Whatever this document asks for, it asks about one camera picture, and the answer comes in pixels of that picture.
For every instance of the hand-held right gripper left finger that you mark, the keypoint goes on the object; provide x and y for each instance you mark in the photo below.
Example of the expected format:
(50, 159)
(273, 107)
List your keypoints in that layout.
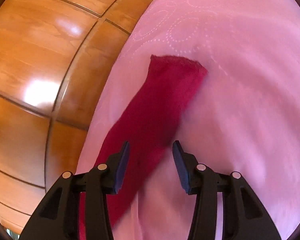
(122, 166)

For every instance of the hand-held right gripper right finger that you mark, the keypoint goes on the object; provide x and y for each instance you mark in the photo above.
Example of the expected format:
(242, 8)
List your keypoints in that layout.
(180, 167)

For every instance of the red cloth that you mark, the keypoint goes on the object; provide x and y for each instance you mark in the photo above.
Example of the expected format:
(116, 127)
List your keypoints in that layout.
(160, 100)

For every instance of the pink bed sheet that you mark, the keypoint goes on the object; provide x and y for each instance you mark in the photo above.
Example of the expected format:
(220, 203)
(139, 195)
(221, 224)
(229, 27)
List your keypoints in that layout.
(240, 80)

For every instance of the wooden wardrobe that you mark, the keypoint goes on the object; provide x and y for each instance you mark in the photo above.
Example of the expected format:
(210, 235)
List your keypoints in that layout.
(40, 42)

